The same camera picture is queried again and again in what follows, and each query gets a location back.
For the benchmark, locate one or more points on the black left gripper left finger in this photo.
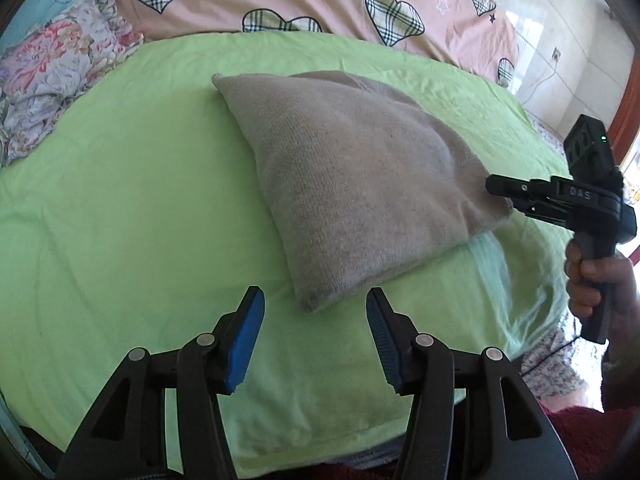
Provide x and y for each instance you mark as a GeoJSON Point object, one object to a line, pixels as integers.
{"type": "Point", "coordinates": [211, 365]}

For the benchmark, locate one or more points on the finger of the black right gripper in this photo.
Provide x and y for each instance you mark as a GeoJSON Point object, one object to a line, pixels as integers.
{"type": "Point", "coordinates": [534, 198]}

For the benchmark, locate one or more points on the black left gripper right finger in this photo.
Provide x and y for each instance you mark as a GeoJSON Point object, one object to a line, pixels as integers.
{"type": "Point", "coordinates": [418, 365]}

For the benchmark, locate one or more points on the right hand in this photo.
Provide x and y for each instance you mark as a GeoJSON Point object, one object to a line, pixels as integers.
{"type": "Point", "coordinates": [583, 277]}

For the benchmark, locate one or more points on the light green bed sheet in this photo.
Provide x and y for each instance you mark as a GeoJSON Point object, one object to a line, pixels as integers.
{"type": "Point", "coordinates": [139, 222]}

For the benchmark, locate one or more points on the dark red fuzzy garment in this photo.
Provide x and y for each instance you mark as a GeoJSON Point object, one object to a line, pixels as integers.
{"type": "Point", "coordinates": [589, 436]}

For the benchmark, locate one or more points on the pink quilt with plaid hearts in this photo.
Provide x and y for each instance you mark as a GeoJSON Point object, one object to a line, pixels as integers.
{"type": "Point", "coordinates": [473, 35]}

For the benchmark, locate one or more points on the purple pink floral pillow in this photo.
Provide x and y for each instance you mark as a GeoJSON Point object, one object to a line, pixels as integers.
{"type": "Point", "coordinates": [53, 66]}

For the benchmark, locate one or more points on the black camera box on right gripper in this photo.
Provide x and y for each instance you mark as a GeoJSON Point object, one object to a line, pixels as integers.
{"type": "Point", "coordinates": [588, 154]}

